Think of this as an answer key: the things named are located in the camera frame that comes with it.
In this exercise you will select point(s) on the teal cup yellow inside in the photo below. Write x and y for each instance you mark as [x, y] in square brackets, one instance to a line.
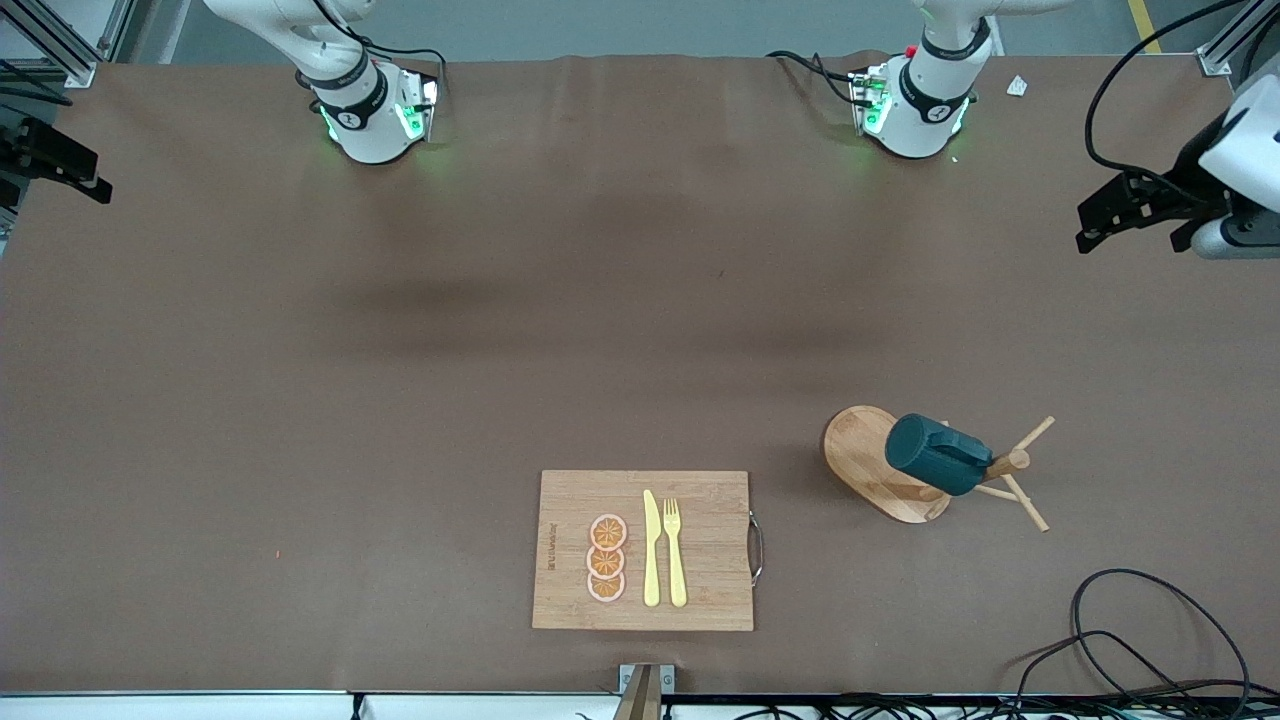
[930, 455]

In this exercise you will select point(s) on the white paper scrap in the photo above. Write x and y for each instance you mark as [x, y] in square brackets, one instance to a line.
[1017, 87]

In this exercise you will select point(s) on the yellow plastic fork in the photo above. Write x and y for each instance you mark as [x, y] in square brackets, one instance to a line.
[676, 570]

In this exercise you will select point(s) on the orange slice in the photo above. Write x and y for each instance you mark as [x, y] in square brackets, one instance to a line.
[606, 587]
[608, 532]
[605, 561]

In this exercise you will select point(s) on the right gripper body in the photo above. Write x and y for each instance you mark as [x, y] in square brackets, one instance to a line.
[22, 145]

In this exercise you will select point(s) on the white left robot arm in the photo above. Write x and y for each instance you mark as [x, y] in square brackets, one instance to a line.
[915, 120]

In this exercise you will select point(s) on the wooden mug rack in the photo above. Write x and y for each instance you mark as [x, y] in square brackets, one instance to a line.
[860, 460]

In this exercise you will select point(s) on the aluminium frame post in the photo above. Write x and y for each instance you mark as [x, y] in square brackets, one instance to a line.
[80, 72]
[1215, 60]

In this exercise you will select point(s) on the yellow plastic knife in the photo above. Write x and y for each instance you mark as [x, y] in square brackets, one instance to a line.
[651, 560]

